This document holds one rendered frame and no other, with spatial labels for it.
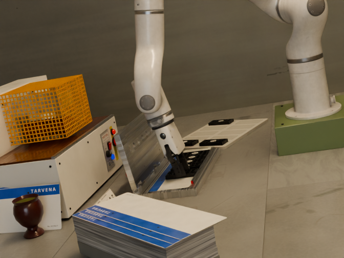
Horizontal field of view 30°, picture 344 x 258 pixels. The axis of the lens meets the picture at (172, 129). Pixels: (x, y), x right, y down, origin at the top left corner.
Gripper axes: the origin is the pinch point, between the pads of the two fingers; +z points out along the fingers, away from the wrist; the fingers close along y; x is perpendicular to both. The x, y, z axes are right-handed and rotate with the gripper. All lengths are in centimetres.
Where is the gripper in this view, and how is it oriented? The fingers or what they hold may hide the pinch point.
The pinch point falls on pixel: (181, 168)
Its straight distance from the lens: 203.9
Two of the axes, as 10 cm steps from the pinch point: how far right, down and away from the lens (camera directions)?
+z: 3.8, 9.1, 1.4
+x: -9.0, 3.3, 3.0
